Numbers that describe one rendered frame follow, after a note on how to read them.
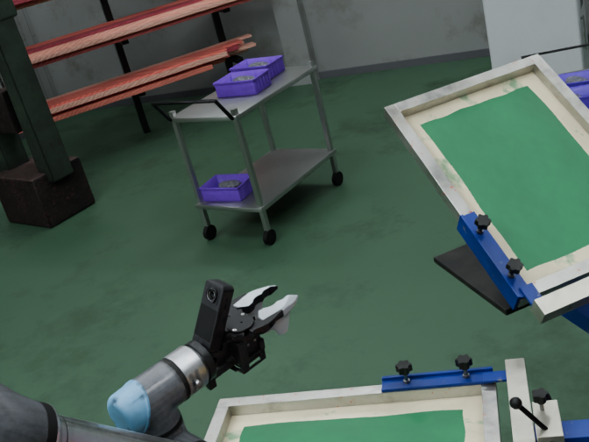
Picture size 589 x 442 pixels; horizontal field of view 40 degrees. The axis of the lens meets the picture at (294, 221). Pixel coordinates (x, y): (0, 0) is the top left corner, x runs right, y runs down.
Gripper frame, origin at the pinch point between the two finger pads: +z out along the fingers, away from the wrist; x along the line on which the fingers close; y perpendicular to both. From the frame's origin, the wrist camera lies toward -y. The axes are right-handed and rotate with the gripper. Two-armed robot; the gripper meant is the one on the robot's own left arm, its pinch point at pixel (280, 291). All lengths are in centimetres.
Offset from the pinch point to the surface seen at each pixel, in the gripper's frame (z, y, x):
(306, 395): 37, 75, -42
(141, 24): 373, 130, -596
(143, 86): 359, 191, -598
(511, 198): 112, 43, -22
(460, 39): 620, 199, -387
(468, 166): 114, 36, -38
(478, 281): 113, 78, -35
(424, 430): 45, 74, -7
